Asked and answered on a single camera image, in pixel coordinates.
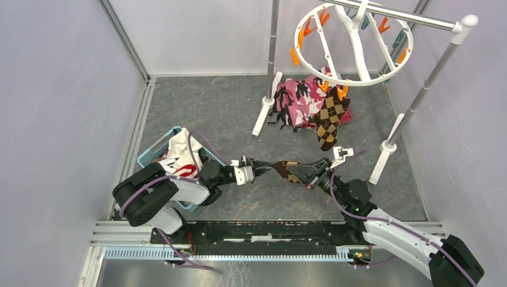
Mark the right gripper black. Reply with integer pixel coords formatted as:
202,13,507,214
285,157,349,207

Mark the brown argyle sock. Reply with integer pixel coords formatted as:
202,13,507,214
314,87,351,151
270,161,301,184

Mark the white round clip hanger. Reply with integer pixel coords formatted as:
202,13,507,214
293,1,414,87

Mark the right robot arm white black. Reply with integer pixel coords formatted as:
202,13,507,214
281,157,485,286

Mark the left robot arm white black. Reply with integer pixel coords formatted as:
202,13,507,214
112,157,274,244

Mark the orange clip front holding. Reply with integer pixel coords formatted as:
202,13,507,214
337,86,349,100

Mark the orange clip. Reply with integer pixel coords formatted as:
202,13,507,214
316,78,329,93
289,48,300,66

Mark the orange clip far left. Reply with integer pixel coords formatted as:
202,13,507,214
289,48,300,66

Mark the orange clip right rim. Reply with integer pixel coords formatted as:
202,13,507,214
396,48,411,65

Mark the teal clip right rim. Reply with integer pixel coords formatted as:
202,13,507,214
392,29,407,49

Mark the red white striped sock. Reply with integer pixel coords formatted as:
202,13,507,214
173,164,198,179

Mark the pink camouflage garment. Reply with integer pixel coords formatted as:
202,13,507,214
268,75,352,130

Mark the light blue laundry basket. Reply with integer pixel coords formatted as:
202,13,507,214
137,126,225,212

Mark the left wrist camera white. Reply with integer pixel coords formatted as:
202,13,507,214
230,157,255,186

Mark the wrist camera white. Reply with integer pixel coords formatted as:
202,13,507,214
330,146,355,169
230,157,255,186

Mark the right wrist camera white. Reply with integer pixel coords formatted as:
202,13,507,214
330,146,355,169

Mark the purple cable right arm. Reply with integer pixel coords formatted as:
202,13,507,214
328,149,478,287

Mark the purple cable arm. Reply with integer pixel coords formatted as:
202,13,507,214
118,130,234,271
328,149,478,287

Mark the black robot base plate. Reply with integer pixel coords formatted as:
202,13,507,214
167,220,373,256

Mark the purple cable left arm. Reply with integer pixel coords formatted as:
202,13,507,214
118,130,234,271

